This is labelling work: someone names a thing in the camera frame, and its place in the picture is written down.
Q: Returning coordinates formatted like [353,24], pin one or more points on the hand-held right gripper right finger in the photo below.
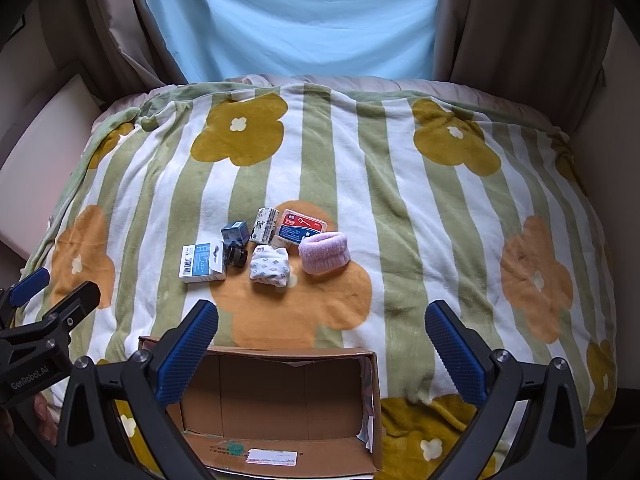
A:
[457,355]

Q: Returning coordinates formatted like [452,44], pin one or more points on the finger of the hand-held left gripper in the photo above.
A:
[75,302]
[30,281]

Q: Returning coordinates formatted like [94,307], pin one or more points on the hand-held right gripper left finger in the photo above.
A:
[187,355]

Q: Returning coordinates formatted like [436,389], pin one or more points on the brown cardboard box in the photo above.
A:
[280,410]

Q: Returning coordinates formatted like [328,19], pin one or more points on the white printed tissue packet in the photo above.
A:
[264,226]

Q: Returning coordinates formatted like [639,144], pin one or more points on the person's left hand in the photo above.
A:
[46,417]

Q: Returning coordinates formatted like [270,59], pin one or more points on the white and blue box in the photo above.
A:
[202,261]

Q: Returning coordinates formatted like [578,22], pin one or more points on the small black object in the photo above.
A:
[236,256]

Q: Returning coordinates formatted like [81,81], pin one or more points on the white patterned rolled socks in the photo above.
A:
[270,267]

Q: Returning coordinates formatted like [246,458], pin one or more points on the white cushion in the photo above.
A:
[45,160]

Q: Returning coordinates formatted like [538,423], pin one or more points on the small dark blue box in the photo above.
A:
[235,232]

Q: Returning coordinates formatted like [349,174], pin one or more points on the green striped flower blanket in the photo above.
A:
[400,210]

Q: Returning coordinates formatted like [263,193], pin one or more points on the pink rolled socks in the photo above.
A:
[324,255]

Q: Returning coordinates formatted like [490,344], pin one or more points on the red and blue packet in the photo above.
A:
[301,225]

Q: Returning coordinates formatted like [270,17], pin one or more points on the beige curtain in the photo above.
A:
[520,25]
[125,25]

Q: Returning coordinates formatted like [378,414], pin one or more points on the light blue sheet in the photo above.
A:
[300,20]

